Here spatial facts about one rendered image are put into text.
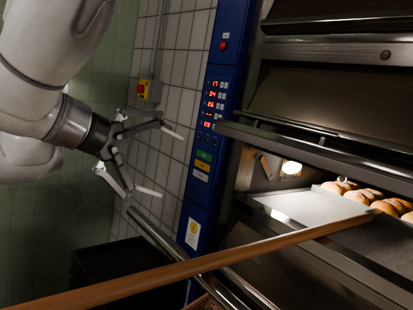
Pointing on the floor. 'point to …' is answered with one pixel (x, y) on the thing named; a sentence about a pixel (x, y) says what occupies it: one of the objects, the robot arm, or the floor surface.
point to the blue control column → (223, 57)
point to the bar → (224, 296)
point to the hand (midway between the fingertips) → (166, 165)
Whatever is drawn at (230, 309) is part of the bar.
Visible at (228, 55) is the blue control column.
